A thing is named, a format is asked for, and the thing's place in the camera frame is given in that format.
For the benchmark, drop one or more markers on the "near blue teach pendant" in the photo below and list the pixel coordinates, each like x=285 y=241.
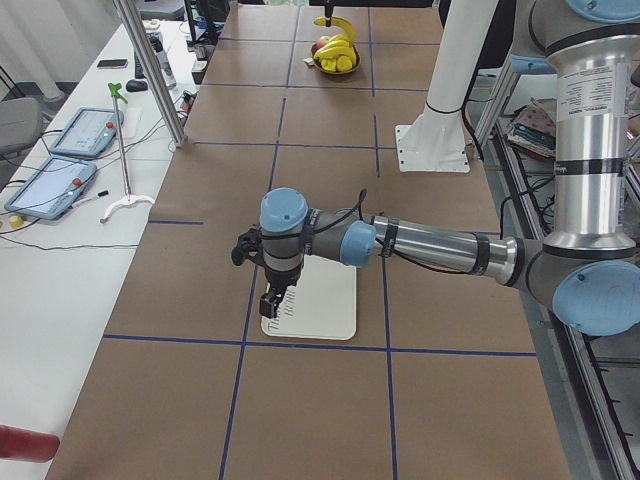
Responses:
x=53 y=188

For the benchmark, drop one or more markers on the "yellow star fruit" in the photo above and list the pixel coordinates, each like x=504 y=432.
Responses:
x=338 y=64

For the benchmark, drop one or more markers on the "clear water bottle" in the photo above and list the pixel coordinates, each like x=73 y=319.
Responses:
x=165 y=67

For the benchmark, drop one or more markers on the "black computer mouse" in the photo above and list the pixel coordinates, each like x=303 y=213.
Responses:
x=136 y=85

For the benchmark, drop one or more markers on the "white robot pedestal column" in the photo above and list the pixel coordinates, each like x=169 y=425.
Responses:
x=435 y=141

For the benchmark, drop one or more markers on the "blue teach pendant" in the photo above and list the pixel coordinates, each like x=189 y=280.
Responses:
x=87 y=134
x=53 y=188

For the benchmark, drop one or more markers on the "yellow banana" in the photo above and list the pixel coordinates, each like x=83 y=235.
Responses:
x=348 y=29
x=338 y=39
x=336 y=48

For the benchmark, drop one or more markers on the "red yellow apple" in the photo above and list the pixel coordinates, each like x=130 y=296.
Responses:
x=322 y=41

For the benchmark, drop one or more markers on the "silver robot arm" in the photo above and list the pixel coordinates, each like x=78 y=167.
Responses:
x=432 y=206

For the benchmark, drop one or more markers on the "white bear plate tray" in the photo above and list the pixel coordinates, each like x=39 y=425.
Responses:
x=322 y=305

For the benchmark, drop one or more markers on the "stack of cloths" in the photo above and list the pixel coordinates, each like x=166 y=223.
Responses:
x=534 y=128

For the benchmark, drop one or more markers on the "black smartphone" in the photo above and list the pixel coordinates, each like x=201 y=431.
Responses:
x=119 y=63

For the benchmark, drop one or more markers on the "far blue teach pendant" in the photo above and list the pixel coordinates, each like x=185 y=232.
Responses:
x=87 y=134

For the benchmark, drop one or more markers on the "red cylinder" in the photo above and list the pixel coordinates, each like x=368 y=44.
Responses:
x=26 y=445

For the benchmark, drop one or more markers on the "aluminium frame post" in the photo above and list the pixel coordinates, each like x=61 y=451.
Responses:
x=132 y=22

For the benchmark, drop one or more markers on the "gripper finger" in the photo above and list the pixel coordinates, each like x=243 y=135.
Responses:
x=328 y=12

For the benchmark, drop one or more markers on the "green tipped reacher grabber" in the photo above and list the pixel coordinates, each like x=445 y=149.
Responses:
x=129 y=199

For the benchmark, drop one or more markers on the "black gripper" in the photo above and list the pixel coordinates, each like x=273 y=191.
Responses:
x=280 y=279

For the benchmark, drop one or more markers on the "brown wicker fruit basket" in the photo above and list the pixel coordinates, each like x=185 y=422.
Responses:
x=317 y=63

